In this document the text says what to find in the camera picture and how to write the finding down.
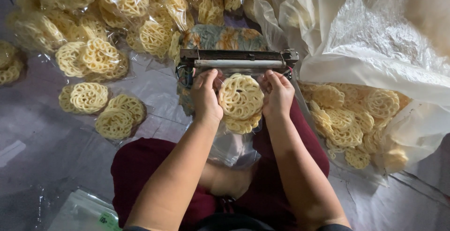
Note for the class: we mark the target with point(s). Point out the person's right hand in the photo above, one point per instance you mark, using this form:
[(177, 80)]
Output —
[(279, 97)]

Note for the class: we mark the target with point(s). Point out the person's left hand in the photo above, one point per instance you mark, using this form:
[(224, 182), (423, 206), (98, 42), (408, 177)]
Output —
[(205, 101)]

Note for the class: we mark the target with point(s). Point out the clear plastic cracker bag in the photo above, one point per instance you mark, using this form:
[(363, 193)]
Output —
[(233, 150)]

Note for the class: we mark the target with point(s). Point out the large yellow lattice cracker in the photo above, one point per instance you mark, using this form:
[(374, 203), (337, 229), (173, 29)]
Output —
[(241, 95)]

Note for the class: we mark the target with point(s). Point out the small yellow lattice cracker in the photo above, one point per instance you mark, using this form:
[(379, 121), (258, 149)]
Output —
[(242, 126)]

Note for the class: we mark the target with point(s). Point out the metal heat sealer bar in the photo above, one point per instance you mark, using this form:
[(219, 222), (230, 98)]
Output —
[(239, 59)]

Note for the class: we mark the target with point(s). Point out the floral fabric cushion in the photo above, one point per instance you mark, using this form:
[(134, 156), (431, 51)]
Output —
[(225, 38)]

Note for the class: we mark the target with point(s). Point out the heap of loose crackers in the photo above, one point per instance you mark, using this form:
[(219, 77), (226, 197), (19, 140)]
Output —
[(346, 118)]

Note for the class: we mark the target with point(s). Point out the person's bare foot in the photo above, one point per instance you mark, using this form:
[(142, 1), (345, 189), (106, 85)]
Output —
[(225, 180)]

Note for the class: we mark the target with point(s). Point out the person's maroon trousers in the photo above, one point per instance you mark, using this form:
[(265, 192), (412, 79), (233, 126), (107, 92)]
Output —
[(140, 171)]

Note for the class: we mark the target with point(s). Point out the large clear plastic sack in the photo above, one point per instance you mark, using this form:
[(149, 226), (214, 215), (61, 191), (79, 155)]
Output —
[(369, 41)]

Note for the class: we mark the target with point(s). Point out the pile of packed cracker packets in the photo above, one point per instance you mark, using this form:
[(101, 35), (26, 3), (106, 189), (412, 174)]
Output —
[(98, 48)]

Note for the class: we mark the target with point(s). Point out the person's dark shirt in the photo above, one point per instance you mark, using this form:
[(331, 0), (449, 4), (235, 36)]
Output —
[(232, 224)]

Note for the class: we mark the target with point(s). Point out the stack of empty plastic bags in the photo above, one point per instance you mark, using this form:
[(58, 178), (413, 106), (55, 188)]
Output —
[(84, 213)]

